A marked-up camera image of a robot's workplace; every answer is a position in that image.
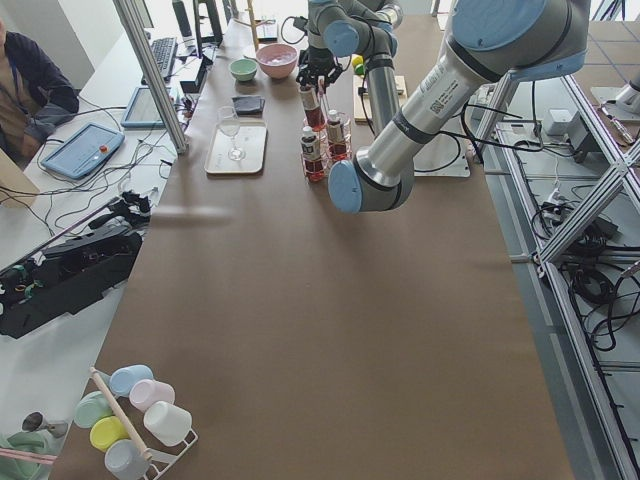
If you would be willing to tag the grey folded cloth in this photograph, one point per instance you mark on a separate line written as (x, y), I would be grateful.
(248, 105)

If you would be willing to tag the black keyboard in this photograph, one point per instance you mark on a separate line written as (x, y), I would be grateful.
(164, 52)

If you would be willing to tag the blue teach pendant far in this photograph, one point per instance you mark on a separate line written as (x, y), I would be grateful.
(141, 111)

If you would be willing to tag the clear wine glass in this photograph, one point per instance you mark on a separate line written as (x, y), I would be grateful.
(229, 125)

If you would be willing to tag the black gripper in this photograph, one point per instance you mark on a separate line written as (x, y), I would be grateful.
(318, 58)

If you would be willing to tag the wooden cutting board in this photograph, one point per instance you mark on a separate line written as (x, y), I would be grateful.
(361, 103)

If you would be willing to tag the green cup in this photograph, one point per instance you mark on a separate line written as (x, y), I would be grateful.
(92, 408)

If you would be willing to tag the tea bottle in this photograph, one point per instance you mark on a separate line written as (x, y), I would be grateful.
(312, 108)
(311, 154)
(336, 136)

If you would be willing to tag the wooden glass stand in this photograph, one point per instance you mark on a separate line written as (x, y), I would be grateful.
(263, 31)

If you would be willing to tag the copper wire bottle basket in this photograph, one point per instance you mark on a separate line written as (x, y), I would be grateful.
(323, 133)

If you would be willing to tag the black equipment case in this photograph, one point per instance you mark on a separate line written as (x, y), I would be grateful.
(69, 277)

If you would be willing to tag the yellow cup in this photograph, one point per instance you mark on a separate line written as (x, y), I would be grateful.
(106, 431)

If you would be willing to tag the tea bottle top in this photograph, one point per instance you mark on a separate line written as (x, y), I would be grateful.
(312, 108)

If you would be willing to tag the cream rabbit tray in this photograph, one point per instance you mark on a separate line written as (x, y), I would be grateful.
(252, 138)

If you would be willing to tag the tea bottle bottom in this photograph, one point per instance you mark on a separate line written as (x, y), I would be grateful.
(311, 154)

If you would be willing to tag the lemon near board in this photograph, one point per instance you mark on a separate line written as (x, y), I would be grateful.
(357, 60)

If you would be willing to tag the white wire cup rack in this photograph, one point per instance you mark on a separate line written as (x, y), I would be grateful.
(161, 457)

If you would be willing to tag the seated person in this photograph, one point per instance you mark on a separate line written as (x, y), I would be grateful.
(36, 97)

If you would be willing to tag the pink cup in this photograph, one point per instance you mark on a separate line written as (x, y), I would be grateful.
(147, 392)

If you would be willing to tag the aluminium frame post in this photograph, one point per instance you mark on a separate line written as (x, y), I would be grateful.
(131, 21)

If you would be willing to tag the pink bowl with ice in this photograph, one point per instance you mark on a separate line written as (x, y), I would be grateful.
(277, 60)

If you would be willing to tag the white cup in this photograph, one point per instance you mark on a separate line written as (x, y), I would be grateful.
(169, 423)

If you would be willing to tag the blue cup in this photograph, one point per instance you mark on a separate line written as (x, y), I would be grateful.
(123, 379)

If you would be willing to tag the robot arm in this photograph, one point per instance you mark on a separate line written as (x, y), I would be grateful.
(341, 29)
(488, 40)

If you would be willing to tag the green bowl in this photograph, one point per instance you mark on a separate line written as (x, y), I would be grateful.
(244, 69)

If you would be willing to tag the tea bottle middle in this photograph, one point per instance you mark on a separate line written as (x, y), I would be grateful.
(336, 136)

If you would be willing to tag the blue teach pendant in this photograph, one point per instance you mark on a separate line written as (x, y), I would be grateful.
(141, 111)
(82, 153)

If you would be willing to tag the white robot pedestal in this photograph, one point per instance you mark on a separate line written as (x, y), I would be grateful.
(446, 155)

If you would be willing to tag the blue teach pendant near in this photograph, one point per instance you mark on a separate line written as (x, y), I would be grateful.
(82, 153)

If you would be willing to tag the grey cup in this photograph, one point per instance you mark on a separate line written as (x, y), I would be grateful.
(124, 461)

